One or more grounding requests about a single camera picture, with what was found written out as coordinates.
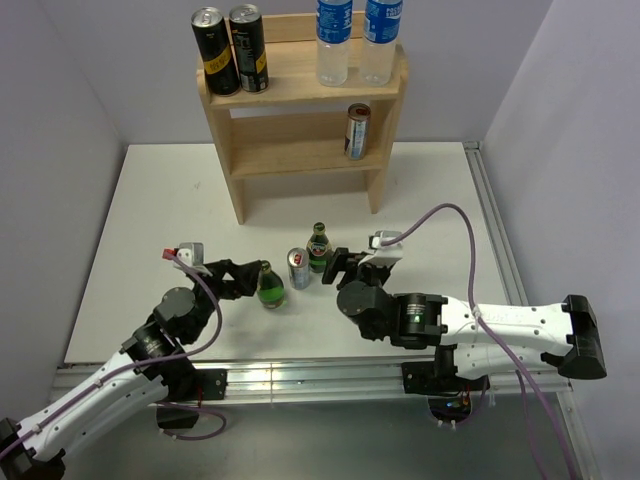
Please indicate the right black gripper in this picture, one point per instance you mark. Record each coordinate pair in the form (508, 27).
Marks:
(340, 261)

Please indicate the wooden three-tier shelf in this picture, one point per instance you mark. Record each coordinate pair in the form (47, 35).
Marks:
(257, 135)

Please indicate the silver blue energy can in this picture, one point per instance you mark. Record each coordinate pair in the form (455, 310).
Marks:
(358, 117)

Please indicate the aluminium front rail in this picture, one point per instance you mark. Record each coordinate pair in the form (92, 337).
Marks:
(368, 378)

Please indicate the black yellow can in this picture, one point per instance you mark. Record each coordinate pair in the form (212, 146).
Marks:
(247, 33)
(210, 31)

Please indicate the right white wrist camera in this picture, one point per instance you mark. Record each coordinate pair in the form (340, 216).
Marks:
(385, 250)

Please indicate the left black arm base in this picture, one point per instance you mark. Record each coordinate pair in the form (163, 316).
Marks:
(183, 406)

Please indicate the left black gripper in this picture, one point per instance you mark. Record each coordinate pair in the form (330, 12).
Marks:
(244, 277)

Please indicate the right black yellow can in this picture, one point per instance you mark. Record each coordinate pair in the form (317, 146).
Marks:
(247, 33)

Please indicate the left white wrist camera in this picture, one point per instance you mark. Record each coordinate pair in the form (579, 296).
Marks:
(190, 254)

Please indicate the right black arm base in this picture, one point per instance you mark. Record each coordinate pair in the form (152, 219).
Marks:
(449, 396)

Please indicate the green glass bottle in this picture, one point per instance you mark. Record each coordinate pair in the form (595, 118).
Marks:
(270, 287)
(319, 248)

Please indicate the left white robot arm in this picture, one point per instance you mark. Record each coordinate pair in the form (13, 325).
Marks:
(151, 366)

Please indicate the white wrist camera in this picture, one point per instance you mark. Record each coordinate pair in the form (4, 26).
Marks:
(385, 250)
(190, 254)

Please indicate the aluminium right rail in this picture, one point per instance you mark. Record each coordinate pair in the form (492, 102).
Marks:
(496, 278)

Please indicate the rear silver red-tab can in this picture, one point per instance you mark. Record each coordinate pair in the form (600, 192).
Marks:
(298, 268)

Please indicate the clear water bottle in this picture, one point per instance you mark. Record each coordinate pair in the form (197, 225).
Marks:
(381, 28)
(333, 31)

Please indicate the aluminium rail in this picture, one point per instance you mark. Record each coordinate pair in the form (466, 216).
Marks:
(496, 278)
(368, 378)

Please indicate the left black yellow can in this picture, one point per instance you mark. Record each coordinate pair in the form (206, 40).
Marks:
(210, 31)

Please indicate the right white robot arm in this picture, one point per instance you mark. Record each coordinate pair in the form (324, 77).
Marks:
(469, 340)

